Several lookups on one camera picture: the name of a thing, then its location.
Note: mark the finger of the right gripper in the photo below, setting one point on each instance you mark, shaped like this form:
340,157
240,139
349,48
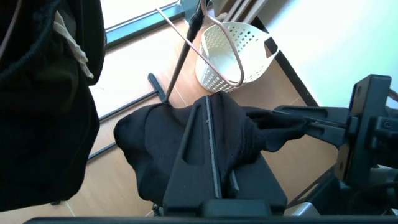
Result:
332,135
335,114

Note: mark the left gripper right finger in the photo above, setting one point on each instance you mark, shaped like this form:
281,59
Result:
261,186

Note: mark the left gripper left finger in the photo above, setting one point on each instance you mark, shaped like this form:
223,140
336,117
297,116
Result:
189,174

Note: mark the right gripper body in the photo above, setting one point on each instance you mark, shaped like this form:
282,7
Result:
363,130

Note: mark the black knitted garment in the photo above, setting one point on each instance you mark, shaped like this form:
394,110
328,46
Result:
40,124

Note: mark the black clothes rack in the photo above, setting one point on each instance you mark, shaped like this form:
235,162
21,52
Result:
180,62

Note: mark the white laundry basket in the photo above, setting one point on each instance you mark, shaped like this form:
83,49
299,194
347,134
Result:
248,40

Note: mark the window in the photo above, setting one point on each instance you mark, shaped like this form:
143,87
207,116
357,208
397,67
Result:
140,25

